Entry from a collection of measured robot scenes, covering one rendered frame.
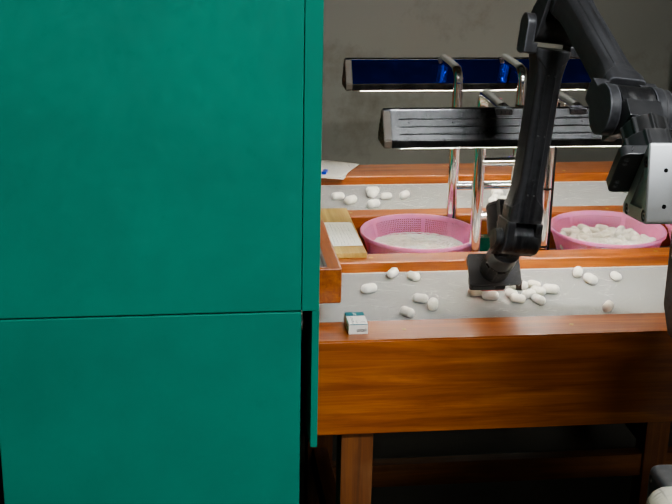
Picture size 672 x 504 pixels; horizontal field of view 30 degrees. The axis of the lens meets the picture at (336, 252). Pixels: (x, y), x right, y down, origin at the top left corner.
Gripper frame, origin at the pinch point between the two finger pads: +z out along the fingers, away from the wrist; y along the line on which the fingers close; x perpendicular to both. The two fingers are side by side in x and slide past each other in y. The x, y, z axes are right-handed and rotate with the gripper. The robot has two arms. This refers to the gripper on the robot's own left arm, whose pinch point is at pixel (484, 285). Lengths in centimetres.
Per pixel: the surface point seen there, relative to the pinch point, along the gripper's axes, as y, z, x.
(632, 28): -117, 184, -175
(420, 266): 10.1, 12.9, -9.1
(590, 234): -34, 31, -23
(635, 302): -29.8, -2.0, 4.9
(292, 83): 41, -53, -16
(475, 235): -2.8, 14.3, -16.7
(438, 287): 8.0, 6.4, -2.0
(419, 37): -19, 130, -137
